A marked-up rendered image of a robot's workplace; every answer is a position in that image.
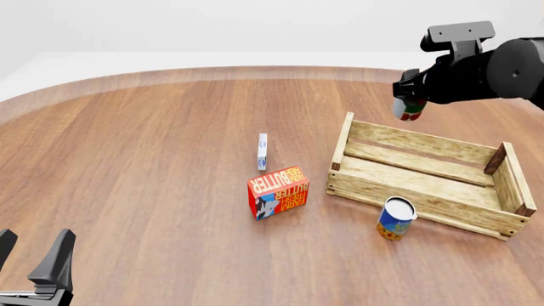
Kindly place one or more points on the red butter box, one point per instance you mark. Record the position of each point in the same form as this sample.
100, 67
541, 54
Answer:
278, 192

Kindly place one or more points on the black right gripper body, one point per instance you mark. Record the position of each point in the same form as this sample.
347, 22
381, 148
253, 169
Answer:
425, 83

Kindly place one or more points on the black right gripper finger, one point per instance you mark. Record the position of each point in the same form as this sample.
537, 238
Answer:
406, 90

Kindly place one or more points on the small white blue box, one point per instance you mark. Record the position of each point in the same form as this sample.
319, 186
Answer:
262, 151

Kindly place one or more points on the wooden slat tray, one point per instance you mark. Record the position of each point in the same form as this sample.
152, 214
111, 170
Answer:
429, 178

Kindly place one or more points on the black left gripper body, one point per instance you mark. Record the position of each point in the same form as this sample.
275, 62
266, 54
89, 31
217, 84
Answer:
47, 298

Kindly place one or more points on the blue soup can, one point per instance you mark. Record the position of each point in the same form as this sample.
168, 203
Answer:
396, 218

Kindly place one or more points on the tomato sauce can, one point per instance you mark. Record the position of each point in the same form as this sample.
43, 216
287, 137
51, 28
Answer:
409, 110

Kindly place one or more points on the flat plate on black stalk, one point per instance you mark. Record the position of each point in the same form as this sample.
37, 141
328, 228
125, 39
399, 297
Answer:
461, 33

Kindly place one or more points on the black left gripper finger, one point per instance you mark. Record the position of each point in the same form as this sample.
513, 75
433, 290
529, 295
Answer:
6, 245
55, 264

